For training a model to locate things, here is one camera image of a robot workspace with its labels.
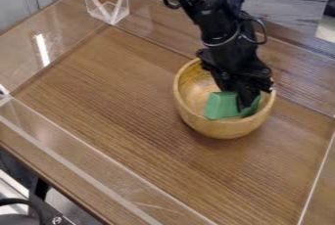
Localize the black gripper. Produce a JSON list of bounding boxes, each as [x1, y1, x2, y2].
[[195, 45, 273, 111]]

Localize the green rectangular block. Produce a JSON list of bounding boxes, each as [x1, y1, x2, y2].
[[202, 92, 259, 119]]

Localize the brown wooden bowl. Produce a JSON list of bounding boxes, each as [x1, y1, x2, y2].
[[172, 59, 275, 139]]

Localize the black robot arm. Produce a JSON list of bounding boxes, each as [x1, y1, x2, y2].
[[162, 0, 273, 110]]

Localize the clear acrylic enclosure walls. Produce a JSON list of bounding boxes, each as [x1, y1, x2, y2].
[[0, 0, 335, 225]]

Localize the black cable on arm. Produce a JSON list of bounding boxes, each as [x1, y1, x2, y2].
[[160, 0, 267, 49]]

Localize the black table leg bracket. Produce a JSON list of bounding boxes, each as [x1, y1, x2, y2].
[[28, 178, 76, 225]]

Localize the black cable under table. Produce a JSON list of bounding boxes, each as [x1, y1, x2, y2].
[[0, 198, 44, 225]]

